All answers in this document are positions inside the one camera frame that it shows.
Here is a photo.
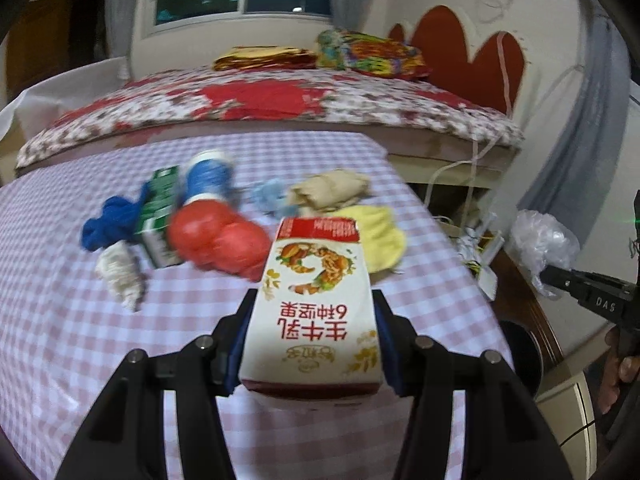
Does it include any pink checked tablecloth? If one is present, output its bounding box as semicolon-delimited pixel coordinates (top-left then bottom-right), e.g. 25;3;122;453
0;131;516;480

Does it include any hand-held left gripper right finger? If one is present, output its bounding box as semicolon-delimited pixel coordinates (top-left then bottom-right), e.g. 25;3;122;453
372;287;576;480

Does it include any red heart-shaped headboard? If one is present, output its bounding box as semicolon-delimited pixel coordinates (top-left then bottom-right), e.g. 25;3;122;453
389;5;526;116

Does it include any wooden cabinet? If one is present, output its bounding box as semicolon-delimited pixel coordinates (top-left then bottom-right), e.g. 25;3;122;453
15;0;108;73

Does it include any cream bed frame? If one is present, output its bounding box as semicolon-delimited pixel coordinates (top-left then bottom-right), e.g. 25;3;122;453
390;152;516;192

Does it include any red yellow folded blanket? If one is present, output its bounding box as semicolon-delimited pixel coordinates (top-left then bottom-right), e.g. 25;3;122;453
214;46;318;72

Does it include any green white carton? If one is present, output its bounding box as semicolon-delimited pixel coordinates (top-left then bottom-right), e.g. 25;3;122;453
134;166;183;268

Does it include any yellow cloth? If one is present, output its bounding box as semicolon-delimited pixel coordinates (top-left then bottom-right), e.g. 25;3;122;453
327;204;407;275

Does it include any blue cloth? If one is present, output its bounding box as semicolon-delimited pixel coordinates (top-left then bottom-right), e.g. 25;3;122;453
81;182;151;253

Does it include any white red milk carton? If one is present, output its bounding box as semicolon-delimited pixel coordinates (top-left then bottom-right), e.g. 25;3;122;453
239;216;385;401

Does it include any clear plastic bag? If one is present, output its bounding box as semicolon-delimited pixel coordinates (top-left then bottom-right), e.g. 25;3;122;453
510;208;581;301

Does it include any blue face mask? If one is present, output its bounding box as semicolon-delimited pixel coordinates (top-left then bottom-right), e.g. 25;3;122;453
252;178;296;218

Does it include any black trash bin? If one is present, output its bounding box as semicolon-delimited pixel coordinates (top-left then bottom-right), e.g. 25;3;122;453
492;320;546;403

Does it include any white router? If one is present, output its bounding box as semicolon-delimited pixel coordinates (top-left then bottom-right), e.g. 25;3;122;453
470;232;503;303

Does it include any red plastic bag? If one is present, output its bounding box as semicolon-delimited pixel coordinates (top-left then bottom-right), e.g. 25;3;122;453
167;199;273;283

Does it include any blue white cup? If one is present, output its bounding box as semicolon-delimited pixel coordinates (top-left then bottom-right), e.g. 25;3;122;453
182;150;236;208

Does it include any sheer white curtain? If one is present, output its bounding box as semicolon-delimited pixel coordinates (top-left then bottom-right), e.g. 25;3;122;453
105;0;146;58

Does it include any colourful patterned pillow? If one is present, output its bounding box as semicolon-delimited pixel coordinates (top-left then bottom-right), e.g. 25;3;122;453
316;28;432;80

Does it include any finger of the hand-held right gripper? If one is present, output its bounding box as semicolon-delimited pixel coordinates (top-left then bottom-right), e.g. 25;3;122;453
541;265;594;307

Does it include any person's right hand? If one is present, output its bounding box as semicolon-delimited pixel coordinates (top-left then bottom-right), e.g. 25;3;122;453
602;331;640;413

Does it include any white cable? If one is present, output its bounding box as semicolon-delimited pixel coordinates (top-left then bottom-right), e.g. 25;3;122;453
425;32;512;206

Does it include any grey curtain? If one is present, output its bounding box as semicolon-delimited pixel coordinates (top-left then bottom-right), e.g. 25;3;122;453
525;10;640;206

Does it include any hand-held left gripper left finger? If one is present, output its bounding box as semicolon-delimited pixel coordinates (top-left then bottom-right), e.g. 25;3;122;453
60;287;261;480

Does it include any beige cloth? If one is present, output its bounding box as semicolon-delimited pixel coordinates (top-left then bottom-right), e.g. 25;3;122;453
290;170;371;216

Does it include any white knitted cloth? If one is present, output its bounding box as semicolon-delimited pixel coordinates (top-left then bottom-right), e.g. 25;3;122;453
95;240;146;313

